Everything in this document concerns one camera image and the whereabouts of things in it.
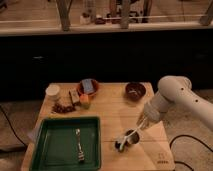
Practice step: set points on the orange yellow block toy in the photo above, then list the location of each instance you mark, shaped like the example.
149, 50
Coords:
85, 101

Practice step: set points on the green plastic tray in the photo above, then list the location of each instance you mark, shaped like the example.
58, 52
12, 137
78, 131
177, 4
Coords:
56, 146

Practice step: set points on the white paper cup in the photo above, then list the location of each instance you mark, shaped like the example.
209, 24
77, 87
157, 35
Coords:
53, 92

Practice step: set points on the brown chocolate bar toy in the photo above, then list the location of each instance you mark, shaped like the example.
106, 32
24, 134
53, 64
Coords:
74, 96

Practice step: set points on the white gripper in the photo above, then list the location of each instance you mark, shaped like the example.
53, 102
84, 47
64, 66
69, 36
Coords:
154, 110

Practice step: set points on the metal fork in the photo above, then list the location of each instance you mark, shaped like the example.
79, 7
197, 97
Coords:
81, 157

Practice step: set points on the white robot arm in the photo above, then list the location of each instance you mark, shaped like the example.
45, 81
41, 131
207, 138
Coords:
175, 90

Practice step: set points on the blue sponge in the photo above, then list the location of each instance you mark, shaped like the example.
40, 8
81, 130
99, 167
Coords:
87, 86

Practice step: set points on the orange bowl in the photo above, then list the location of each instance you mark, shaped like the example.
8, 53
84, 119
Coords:
95, 85

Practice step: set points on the dark red bowl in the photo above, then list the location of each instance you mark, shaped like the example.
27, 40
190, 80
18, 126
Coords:
135, 91

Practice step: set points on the small metal cup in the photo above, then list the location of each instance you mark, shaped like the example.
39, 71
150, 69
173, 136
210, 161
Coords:
134, 139

